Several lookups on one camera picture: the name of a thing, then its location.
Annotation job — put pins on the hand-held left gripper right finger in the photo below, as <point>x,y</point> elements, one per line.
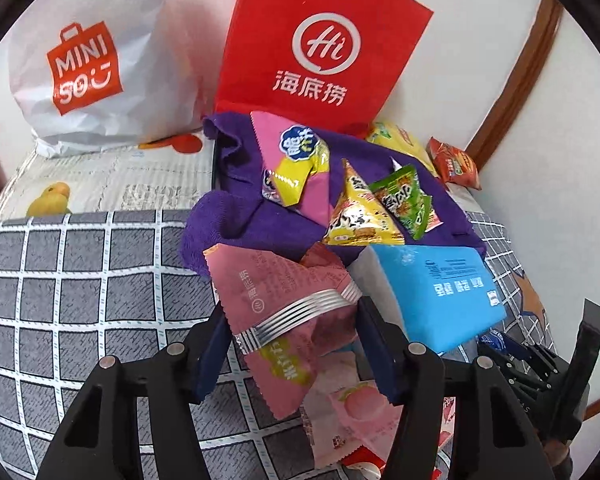
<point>375,350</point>

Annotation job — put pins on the large pink snack packet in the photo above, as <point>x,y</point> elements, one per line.
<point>300,175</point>

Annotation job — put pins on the orange chip bag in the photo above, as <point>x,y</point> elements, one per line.
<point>455,162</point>

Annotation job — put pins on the yellow triangular snack packet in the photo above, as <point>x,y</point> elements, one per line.
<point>360,215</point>

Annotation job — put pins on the red paper shopping bag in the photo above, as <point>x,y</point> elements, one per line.
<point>320,45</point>

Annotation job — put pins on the pink silver striped snack packet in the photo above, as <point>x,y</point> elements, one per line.
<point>260,290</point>

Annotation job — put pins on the blue tissue box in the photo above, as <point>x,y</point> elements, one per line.
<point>440,290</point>

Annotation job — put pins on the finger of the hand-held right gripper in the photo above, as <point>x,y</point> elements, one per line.
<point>505,360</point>

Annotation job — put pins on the small blue snack packet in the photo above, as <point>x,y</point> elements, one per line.
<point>491,342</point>

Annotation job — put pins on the pale pink peach snack packet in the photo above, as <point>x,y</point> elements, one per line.
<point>350,405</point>

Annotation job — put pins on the yellow chip bag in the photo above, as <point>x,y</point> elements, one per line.
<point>400,142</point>

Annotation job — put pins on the grey checked tablecloth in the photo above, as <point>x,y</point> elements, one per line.
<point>80,300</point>

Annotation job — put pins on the white red fruit snack packet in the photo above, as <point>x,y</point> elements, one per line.
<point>445,415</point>

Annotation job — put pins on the brown wooden door frame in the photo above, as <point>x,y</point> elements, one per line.
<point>525,75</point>

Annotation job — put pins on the white plastic shopping bag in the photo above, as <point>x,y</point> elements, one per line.
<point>95,50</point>

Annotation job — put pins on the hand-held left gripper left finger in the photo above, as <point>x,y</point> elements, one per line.
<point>215,355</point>

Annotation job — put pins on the purple towel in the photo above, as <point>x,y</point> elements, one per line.
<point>240,220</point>

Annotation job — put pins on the green snack packet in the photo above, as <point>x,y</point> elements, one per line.
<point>405,195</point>

